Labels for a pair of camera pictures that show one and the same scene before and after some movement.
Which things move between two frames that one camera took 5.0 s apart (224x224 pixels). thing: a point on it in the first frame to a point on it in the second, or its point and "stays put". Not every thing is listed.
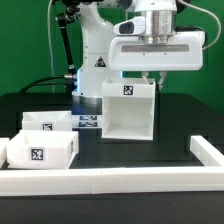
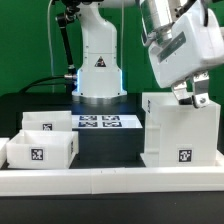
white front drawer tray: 42,149 stays put
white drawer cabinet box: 127,109 to 179,135
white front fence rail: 64,182 stays put
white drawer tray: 47,120 stays put
